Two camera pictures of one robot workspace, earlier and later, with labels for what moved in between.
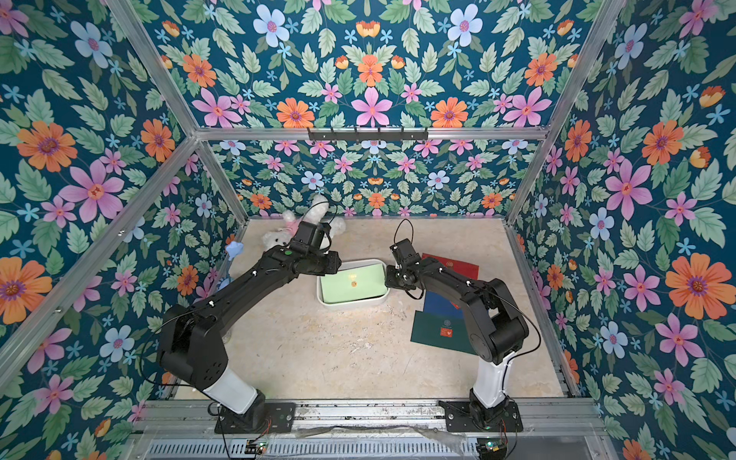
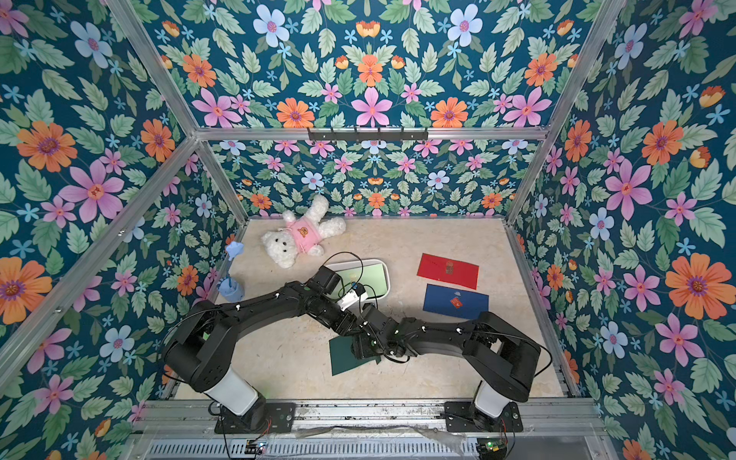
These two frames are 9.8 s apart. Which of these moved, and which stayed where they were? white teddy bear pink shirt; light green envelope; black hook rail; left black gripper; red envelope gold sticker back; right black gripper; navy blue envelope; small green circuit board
Moved: right black gripper; left black gripper
Stayed: black hook rail; light green envelope; white teddy bear pink shirt; navy blue envelope; red envelope gold sticker back; small green circuit board
